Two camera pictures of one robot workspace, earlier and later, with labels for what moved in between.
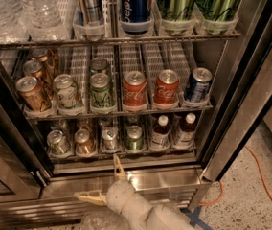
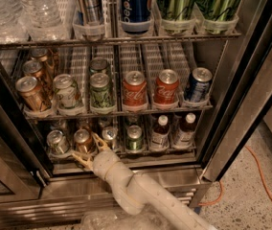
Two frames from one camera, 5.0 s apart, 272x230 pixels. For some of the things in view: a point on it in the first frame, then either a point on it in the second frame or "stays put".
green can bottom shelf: (134, 139) stays put
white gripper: (118, 195) to (104, 162)
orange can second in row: (85, 124) stays put
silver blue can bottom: (110, 134) stays put
